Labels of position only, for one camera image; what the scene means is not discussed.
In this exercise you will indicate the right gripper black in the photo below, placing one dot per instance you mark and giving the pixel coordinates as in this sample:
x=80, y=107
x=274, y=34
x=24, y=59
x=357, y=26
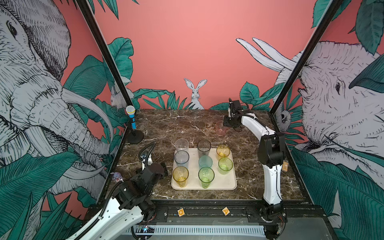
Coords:
x=226, y=122

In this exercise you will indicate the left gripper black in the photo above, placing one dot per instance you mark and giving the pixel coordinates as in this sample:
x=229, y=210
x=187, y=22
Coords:
x=166, y=172

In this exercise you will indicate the amber plastic glass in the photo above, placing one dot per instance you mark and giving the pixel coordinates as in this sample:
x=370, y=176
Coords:
x=180, y=176

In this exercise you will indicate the yellow plastic glass front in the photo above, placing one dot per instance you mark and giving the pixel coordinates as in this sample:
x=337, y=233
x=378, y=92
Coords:
x=223, y=151

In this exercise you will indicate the dark brown plastic glass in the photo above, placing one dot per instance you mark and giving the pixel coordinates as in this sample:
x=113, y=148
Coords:
x=204, y=147

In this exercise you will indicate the blue grey plastic glass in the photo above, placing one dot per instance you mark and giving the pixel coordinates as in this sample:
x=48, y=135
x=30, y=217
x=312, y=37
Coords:
x=181, y=158

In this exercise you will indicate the green plastic glass short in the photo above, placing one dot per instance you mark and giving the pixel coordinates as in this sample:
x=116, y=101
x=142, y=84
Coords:
x=225, y=165

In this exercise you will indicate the clear plastic glass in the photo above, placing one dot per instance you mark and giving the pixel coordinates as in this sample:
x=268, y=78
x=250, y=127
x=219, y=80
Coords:
x=182, y=145

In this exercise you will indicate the teal frosted glass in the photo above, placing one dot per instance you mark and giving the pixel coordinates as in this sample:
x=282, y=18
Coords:
x=205, y=162

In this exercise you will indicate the beige square tray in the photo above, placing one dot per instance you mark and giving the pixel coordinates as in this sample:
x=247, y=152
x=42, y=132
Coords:
x=220, y=182

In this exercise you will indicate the tall light green glass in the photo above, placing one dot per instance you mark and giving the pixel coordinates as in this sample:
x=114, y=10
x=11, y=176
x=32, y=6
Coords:
x=206, y=176

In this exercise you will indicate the pink plastic glass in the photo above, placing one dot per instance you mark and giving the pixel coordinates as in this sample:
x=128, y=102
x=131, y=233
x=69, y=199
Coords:
x=220, y=129

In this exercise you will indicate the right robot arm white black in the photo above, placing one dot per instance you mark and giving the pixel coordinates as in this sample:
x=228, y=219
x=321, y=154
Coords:
x=271, y=154

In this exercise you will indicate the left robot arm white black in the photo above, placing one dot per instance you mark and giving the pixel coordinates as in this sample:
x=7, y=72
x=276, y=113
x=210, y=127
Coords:
x=129, y=204

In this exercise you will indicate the small purple toy figure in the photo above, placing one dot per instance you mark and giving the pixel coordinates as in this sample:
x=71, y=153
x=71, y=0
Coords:
x=117, y=177

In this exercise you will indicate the wooden letter block left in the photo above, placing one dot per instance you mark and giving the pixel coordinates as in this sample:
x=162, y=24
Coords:
x=181, y=212

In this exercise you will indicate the wooden letter block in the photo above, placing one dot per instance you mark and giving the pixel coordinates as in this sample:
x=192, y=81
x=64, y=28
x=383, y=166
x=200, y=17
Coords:
x=226, y=211
x=181, y=212

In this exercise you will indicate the toy microphone on stand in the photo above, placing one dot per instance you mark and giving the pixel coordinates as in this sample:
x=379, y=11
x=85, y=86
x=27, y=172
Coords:
x=134, y=136

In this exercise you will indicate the white ribbed vent strip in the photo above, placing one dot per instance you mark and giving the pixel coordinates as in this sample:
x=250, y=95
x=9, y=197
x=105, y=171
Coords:
x=196, y=230

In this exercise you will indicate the small wooden block right edge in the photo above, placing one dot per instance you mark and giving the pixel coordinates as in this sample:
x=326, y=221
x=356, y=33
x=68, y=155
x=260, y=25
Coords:
x=285, y=166

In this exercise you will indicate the wooden letter block right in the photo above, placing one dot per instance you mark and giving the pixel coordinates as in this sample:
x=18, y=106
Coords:
x=226, y=211

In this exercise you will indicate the black front rail base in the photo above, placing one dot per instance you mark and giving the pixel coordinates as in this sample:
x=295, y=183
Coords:
x=248, y=209

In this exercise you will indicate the right black frame post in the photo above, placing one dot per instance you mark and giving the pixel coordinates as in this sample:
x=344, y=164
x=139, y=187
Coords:
x=325, y=20

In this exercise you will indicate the black frame post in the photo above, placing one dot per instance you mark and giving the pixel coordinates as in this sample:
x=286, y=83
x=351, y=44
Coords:
x=97, y=34
x=325, y=20

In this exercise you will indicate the left black frame post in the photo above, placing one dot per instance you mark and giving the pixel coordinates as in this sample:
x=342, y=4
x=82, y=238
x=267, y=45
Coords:
x=97, y=34

